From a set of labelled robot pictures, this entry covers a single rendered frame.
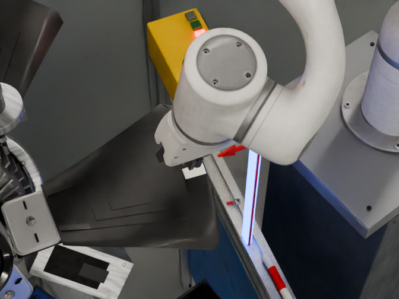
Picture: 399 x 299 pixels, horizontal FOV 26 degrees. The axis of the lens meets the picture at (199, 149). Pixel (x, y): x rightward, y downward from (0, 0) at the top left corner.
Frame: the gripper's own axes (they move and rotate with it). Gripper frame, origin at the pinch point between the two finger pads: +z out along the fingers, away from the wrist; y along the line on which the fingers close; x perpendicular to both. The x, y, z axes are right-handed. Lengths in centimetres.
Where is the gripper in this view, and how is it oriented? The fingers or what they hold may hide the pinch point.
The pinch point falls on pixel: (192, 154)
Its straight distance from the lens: 115.4
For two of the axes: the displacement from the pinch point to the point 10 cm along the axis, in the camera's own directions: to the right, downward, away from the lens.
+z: -1.2, 2.9, 9.5
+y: -9.2, 3.2, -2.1
